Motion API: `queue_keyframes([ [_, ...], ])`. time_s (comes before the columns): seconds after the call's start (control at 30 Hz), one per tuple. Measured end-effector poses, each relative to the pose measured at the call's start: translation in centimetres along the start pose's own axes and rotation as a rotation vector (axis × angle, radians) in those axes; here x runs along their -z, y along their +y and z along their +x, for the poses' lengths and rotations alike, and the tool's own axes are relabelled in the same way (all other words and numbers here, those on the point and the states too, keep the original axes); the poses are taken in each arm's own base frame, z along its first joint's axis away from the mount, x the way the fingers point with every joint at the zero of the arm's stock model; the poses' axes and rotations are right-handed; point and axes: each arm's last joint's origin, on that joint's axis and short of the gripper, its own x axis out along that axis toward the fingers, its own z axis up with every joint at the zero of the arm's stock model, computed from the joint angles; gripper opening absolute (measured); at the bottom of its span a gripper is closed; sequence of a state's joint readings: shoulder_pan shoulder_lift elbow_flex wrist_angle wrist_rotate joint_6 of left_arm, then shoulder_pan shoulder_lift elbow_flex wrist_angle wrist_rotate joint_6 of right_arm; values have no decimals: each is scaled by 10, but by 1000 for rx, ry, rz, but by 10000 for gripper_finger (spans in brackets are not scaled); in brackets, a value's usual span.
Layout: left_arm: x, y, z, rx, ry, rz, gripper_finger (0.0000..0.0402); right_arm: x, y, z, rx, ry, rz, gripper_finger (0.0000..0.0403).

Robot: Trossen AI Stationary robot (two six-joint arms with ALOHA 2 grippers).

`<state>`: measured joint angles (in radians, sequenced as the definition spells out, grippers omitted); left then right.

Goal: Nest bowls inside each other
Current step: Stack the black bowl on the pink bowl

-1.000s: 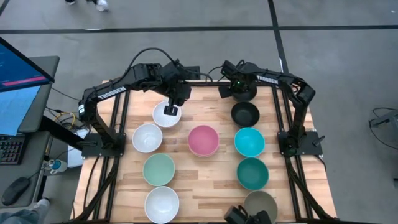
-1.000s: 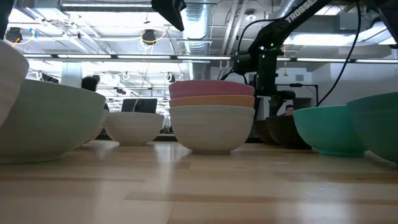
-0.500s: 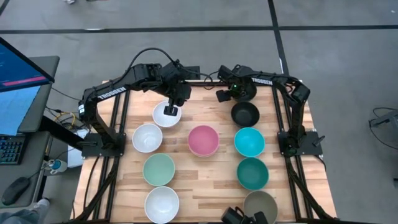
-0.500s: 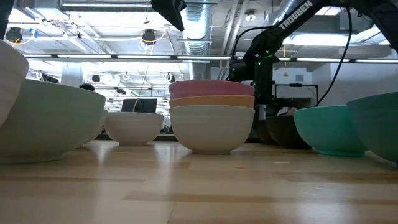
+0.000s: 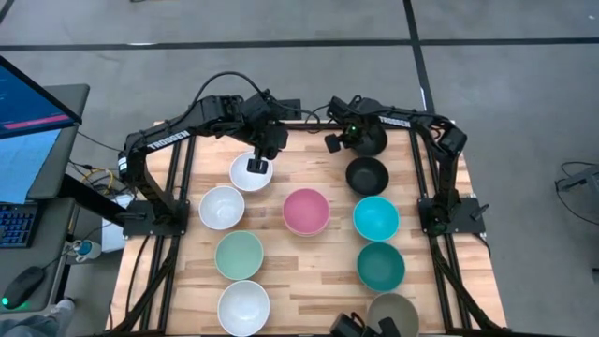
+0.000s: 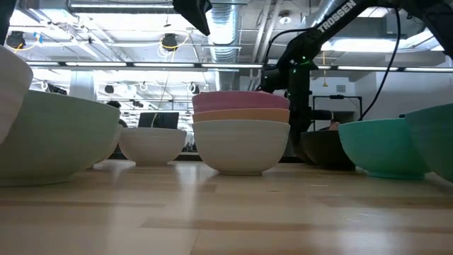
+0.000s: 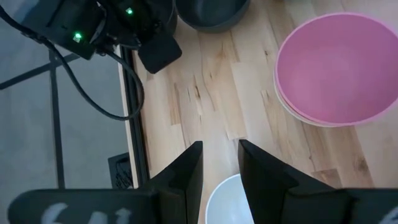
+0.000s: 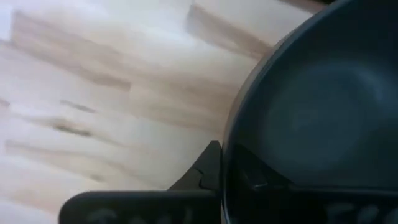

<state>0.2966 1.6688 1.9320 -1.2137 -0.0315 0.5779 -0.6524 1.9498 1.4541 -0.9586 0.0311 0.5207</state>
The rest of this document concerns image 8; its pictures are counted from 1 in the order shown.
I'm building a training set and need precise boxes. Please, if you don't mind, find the black plastic bowl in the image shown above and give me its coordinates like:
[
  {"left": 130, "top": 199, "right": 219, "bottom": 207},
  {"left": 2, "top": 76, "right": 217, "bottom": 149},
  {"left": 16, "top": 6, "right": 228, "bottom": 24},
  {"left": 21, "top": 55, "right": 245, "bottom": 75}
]
[{"left": 221, "top": 0, "right": 398, "bottom": 224}]

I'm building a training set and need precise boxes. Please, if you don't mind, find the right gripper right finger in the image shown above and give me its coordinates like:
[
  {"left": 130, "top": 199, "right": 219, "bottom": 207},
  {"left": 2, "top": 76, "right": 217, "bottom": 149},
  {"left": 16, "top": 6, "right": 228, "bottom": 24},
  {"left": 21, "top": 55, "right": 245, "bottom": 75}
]
[{"left": 228, "top": 143, "right": 293, "bottom": 192}]

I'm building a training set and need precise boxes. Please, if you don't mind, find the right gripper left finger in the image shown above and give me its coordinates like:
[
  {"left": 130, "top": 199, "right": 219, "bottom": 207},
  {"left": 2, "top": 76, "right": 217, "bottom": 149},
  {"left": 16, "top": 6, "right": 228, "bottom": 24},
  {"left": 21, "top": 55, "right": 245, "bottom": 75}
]
[{"left": 167, "top": 139, "right": 223, "bottom": 192}]

